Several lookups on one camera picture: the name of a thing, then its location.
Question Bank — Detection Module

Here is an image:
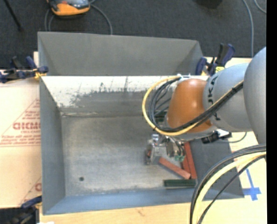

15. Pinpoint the red-brown flat block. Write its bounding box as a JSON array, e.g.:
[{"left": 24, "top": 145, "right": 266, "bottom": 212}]
[
  {"left": 181, "top": 142, "right": 198, "bottom": 180},
  {"left": 158, "top": 158, "right": 191, "bottom": 180}
]

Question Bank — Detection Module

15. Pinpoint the dark green flat block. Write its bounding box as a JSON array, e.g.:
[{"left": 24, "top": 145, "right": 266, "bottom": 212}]
[{"left": 163, "top": 179, "right": 197, "bottom": 188}]

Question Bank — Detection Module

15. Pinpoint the grey metal bin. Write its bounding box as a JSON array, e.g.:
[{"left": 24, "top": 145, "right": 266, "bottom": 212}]
[{"left": 37, "top": 31, "right": 244, "bottom": 216}]

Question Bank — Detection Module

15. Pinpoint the brown cardboard board, red print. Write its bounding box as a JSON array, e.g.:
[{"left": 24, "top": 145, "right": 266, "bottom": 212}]
[{"left": 0, "top": 77, "right": 43, "bottom": 210}]

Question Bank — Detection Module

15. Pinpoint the black cylinder on white bracket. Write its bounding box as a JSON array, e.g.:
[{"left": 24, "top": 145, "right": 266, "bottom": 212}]
[{"left": 201, "top": 129, "right": 232, "bottom": 145}]

